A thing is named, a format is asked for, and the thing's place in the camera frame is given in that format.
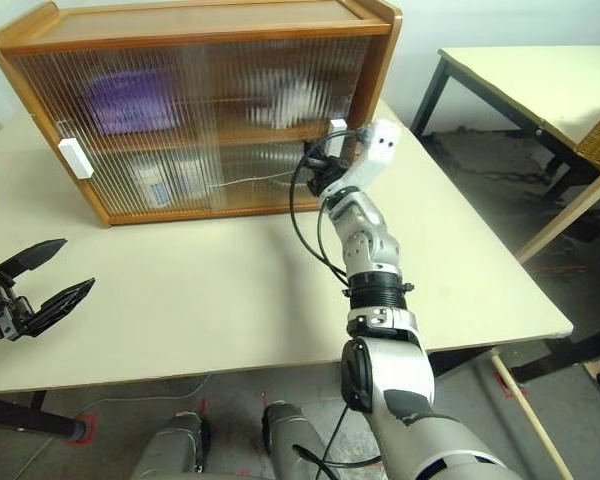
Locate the wooden cabinet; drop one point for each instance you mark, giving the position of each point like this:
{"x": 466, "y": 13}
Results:
{"x": 205, "y": 20}

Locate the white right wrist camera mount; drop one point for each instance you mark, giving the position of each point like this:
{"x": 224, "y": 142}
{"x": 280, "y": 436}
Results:
{"x": 377, "y": 150}

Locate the white plush toy red sweater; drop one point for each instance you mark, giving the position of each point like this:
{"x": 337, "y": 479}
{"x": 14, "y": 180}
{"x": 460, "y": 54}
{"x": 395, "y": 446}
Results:
{"x": 295, "y": 100}

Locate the light wooden beam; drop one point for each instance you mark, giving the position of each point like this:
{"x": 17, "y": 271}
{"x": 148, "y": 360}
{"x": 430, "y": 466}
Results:
{"x": 570, "y": 212}

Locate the white lidded jar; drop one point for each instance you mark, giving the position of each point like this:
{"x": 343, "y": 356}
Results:
{"x": 187, "y": 182}
{"x": 152, "y": 190}

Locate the ribbed clear sliding door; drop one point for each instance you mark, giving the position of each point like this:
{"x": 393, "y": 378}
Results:
{"x": 120, "y": 150}
{"x": 260, "y": 150}

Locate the grey rounded robot leg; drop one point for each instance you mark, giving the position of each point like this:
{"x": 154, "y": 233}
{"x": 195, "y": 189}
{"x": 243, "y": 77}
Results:
{"x": 297, "y": 445}
{"x": 172, "y": 450}

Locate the black metal table leg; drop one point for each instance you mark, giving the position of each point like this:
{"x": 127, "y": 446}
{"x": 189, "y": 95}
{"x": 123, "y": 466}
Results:
{"x": 555, "y": 352}
{"x": 30, "y": 415}

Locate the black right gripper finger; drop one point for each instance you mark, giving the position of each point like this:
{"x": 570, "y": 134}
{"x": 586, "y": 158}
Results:
{"x": 317, "y": 151}

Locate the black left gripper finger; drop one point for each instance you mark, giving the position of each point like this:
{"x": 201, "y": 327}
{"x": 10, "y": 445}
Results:
{"x": 30, "y": 257}
{"x": 62, "y": 305}

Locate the cream side table black legs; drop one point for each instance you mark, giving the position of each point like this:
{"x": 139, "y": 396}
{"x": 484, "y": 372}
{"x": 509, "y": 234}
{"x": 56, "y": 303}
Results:
{"x": 530, "y": 85}

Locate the thin wooden stick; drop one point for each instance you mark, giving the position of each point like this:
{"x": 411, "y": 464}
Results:
{"x": 530, "y": 410}

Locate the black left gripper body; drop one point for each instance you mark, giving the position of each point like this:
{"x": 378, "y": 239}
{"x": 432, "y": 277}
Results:
{"x": 2, "y": 312}

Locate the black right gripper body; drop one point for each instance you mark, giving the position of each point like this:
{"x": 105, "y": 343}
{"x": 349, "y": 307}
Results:
{"x": 327, "y": 175}

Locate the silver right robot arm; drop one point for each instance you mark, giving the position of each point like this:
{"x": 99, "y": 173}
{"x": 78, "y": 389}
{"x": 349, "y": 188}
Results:
{"x": 385, "y": 360}

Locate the purple tissue pack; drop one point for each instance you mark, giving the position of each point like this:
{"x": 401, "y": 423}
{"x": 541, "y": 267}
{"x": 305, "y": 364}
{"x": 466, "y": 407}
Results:
{"x": 125, "y": 105}

